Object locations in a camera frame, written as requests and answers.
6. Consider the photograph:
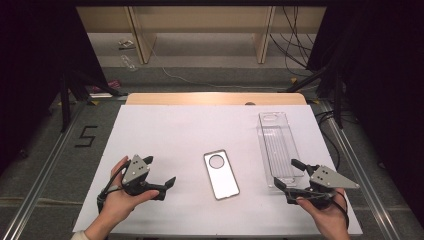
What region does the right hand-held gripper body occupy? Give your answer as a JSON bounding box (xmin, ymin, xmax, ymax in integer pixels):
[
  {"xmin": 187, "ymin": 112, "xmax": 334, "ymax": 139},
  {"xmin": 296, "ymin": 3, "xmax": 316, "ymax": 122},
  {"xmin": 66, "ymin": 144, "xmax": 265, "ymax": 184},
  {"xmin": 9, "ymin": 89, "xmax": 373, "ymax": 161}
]
[{"xmin": 307, "ymin": 164, "xmax": 361, "ymax": 210}]

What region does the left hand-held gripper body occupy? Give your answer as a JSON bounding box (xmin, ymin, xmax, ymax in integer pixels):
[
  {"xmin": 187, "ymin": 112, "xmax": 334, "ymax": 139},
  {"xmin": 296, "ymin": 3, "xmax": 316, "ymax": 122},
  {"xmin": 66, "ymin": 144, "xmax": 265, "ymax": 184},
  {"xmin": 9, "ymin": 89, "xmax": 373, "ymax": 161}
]
[{"xmin": 121, "ymin": 154, "xmax": 151, "ymax": 198}]

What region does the clear plastic holder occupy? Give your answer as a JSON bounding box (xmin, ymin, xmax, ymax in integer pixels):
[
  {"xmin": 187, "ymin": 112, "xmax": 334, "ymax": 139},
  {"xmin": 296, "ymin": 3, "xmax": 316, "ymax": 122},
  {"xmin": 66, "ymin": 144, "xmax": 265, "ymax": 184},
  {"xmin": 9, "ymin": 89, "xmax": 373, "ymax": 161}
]
[{"xmin": 257, "ymin": 111, "xmax": 306, "ymax": 188}]

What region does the grey phone case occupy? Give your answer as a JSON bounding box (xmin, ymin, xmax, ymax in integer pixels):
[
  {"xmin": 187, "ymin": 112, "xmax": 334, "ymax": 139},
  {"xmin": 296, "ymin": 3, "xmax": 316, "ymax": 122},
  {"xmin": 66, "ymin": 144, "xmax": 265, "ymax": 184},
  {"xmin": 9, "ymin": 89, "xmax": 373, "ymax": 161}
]
[{"xmin": 203, "ymin": 149, "xmax": 241, "ymax": 201}]

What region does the person's left hand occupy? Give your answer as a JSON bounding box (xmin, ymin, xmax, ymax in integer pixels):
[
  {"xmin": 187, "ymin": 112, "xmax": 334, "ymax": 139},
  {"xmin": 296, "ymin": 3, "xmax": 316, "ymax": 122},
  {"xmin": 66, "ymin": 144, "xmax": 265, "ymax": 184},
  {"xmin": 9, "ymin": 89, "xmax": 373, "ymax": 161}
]
[{"xmin": 99, "ymin": 155, "xmax": 161, "ymax": 226}]

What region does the person's right hand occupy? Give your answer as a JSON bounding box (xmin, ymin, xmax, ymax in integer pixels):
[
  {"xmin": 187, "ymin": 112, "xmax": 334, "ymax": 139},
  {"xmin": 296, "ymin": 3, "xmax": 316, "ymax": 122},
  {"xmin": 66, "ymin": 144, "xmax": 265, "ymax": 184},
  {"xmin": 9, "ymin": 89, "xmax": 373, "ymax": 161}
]
[{"xmin": 296, "ymin": 191, "xmax": 351, "ymax": 240}]

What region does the black metal stand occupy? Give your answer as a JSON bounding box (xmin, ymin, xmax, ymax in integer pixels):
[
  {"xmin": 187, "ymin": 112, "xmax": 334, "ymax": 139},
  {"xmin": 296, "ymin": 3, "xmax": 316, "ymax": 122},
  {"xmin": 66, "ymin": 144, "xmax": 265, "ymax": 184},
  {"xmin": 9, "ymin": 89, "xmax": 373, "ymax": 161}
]
[
  {"xmin": 285, "ymin": 65, "xmax": 345, "ymax": 130},
  {"xmin": 59, "ymin": 70, "xmax": 129, "ymax": 133}
]

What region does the pink object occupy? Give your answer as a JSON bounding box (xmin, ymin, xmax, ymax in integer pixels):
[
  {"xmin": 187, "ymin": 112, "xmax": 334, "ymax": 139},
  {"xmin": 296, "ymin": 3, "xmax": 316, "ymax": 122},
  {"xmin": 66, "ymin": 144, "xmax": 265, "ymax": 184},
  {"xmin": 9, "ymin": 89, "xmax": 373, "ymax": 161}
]
[{"xmin": 92, "ymin": 79, "xmax": 122, "ymax": 94}]

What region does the clear plastic piece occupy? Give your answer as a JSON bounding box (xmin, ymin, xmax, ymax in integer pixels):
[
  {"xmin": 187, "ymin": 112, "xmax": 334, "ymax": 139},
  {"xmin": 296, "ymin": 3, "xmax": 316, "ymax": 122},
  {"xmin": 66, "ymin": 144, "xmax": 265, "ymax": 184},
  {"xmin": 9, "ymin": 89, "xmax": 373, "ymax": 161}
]
[{"xmin": 120, "ymin": 54, "xmax": 139, "ymax": 72}]

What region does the dark curtain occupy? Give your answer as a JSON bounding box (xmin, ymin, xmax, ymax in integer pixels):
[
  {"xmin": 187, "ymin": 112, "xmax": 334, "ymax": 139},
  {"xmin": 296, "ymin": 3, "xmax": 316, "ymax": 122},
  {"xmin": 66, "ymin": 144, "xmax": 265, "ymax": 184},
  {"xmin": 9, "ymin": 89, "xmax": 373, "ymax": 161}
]
[
  {"xmin": 305, "ymin": 0, "xmax": 424, "ymax": 221},
  {"xmin": 0, "ymin": 0, "xmax": 109, "ymax": 176}
]

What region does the small grey clutter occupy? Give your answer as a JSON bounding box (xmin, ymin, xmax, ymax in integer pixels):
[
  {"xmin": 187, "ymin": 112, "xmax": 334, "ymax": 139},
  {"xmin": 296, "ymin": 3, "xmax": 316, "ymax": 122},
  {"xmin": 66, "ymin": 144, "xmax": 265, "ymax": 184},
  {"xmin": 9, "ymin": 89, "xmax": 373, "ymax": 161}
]
[{"xmin": 117, "ymin": 39, "xmax": 136, "ymax": 51}]

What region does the light wooden shelf unit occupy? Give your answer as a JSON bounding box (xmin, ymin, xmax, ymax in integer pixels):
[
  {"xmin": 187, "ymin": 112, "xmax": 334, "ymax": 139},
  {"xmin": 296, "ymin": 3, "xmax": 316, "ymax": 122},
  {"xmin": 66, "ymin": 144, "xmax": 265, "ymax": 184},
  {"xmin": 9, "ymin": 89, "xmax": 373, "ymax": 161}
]
[{"xmin": 75, "ymin": 5, "xmax": 328, "ymax": 65}]

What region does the metal floor rail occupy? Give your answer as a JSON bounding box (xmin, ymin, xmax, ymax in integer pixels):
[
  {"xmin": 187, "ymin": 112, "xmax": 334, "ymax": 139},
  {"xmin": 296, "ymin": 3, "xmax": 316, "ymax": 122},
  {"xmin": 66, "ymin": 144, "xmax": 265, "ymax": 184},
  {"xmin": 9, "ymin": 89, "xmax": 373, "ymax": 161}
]
[
  {"xmin": 319, "ymin": 99, "xmax": 403, "ymax": 240},
  {"xmin": 0, "ymin": 99, "xmax": 88, "ymax": 240}
]

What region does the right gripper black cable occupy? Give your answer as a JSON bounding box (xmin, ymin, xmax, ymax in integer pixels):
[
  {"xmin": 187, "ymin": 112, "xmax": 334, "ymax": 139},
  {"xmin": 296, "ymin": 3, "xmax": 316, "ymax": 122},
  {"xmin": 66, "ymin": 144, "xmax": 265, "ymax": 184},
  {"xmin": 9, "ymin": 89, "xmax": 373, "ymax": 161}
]
[{"xmin": 329, "ymin": 189, "xmax": 350, "ymax": 231}]

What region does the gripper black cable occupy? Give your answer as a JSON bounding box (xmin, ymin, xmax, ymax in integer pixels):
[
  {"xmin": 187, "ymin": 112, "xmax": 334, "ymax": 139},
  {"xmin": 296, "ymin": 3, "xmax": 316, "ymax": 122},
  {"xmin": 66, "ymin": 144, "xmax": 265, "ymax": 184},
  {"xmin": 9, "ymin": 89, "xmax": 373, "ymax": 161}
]
[
  {"xmin": 329, "ymin": 189, "xmax": 350, "ymax": 231},
  {"xmin": 96, "ymin": 159, "xmax": 132, "ymax": 214}
]

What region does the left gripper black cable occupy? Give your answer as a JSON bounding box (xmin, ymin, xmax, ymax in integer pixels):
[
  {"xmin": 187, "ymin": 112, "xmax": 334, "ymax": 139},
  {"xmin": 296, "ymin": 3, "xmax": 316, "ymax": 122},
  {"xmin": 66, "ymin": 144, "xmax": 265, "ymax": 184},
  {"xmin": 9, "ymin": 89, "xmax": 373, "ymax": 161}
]
[{"xmin": 96, "ymin": 159, "xmax": 132, "ymax": 214}]

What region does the bundle of black cables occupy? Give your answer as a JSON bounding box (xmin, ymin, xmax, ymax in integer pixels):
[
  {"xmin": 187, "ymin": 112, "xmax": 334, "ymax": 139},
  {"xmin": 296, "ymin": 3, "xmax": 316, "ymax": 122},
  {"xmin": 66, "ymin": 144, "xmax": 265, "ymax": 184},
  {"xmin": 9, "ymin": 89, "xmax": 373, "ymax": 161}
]
[{"xmin": 269, "ymin": 5, "xmax": 318, "ymax": 78}]

